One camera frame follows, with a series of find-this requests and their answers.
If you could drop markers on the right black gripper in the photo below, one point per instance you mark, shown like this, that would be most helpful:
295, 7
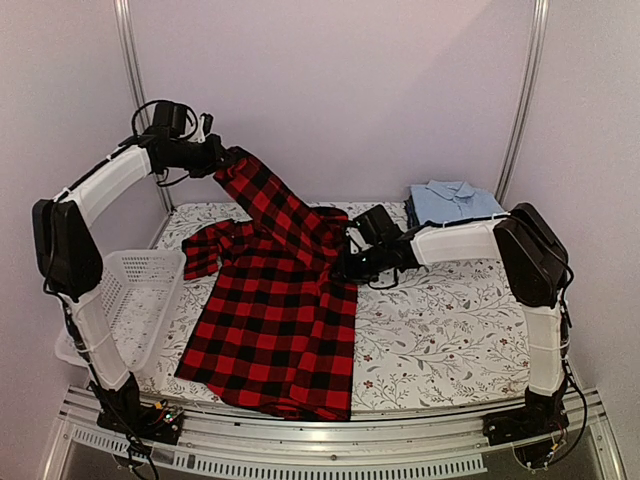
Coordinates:
341, 262

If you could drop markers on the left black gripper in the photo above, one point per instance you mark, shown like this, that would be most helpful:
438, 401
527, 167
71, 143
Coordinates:
215, 162

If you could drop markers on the red black plaid shirt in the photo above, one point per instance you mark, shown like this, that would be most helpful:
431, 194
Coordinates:
277, 333

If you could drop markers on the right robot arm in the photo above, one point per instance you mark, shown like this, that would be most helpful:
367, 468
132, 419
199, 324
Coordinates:
533, 259

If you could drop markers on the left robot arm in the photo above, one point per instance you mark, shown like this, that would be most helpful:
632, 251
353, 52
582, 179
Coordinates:
68, 257

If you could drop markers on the light blue folded shirt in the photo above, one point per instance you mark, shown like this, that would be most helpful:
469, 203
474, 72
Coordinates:
442, 202

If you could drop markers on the white plastic basket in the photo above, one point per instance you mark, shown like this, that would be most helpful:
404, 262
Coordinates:
140, 294

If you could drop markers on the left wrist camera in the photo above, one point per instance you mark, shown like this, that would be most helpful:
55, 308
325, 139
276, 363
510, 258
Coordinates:
204, 126

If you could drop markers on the left aluminium post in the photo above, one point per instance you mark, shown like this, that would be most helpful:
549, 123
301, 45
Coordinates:
127, 40

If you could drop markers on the aluminium post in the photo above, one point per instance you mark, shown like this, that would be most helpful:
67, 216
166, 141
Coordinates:
531, 70
127, 40

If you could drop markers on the aluminium front rail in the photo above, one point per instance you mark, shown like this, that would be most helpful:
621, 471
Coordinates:
219, 442

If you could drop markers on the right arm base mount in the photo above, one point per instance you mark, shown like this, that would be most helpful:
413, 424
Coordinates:
543, 429

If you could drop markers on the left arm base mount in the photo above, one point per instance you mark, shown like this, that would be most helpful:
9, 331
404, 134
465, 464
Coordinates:
159, 422

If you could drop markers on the right aluminium post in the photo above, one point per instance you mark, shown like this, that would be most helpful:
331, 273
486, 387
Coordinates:
531, 70

